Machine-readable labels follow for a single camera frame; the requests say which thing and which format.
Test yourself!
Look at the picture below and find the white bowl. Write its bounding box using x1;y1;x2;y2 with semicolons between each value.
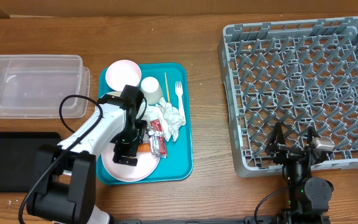
102;91;121;99

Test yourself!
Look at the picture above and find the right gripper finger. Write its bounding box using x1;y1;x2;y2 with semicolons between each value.
265;122;286;152
306;126;320;146

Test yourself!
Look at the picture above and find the orange carrot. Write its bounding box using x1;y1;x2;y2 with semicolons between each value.
137;143;151;153

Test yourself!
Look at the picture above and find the white napkin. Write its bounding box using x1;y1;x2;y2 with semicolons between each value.
137;97;186;142

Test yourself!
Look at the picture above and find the red foil snack wrapper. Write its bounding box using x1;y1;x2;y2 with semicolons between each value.
147;119;168;158

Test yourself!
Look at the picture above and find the grey dishwasher rack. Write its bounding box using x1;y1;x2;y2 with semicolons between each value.
218;17;358;177

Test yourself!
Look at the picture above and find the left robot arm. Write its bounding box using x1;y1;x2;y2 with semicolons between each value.
18;85;147;223

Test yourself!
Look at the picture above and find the clear plastic bin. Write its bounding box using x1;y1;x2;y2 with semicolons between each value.
0;55;90;119

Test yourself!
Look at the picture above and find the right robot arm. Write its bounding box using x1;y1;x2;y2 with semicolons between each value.
264;122;334;223

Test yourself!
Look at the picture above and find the teal plastic tray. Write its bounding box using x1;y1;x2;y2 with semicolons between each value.
96;62;193;185

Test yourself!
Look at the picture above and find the white plastic cup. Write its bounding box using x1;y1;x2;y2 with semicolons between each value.
140;77;163;105

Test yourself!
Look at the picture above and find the wooden chopstick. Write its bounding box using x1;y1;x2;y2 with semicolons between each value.
164;72;170;103

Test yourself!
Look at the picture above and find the black waste tray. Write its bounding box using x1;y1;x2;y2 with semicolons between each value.
0;132;61;192

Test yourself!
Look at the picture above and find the white plastic fork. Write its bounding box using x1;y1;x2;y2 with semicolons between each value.
175;81;185;118

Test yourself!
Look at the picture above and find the pink plate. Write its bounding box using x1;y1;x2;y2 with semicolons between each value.
101;144;160;182

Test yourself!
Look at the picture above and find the pink bowl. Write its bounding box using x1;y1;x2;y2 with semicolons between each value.
105;60;142;91

